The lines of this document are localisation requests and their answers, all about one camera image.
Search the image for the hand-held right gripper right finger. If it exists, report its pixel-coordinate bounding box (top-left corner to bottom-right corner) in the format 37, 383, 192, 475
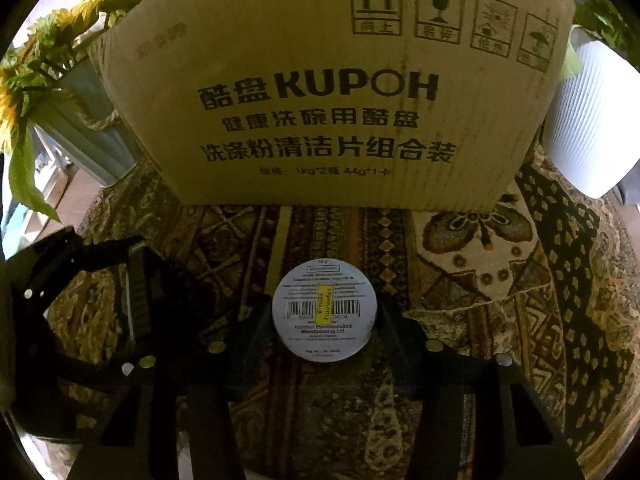
375, 300, 586, 480

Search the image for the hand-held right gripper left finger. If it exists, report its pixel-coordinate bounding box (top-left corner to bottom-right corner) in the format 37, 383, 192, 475
67, 305, 281, 480

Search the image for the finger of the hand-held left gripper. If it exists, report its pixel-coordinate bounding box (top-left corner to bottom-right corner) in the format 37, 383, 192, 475
122, 241, 196, 347

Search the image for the round tin with blue rim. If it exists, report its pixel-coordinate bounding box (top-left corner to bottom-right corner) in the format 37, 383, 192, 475
271, 258, 383, 358

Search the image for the brown cardboard box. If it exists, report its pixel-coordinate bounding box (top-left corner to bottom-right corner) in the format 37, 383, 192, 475
89, 0, 575, 211

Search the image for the patterned table runner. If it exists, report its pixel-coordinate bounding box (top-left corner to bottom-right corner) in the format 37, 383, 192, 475
45, 145, 640, 480

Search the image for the green ribbed vase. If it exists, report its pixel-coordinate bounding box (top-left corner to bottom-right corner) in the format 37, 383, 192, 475
30, 55, 146, 188

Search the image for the sunflower bouquet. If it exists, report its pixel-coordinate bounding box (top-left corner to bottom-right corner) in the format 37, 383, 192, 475
0, 0, 161, 223

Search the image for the white ribbed plant pot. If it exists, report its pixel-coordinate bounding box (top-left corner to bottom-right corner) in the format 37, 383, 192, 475
542, 40, 640, 198

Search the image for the green potted plant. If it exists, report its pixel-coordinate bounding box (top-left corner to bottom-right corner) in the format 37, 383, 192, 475
565, 0, 638, 78

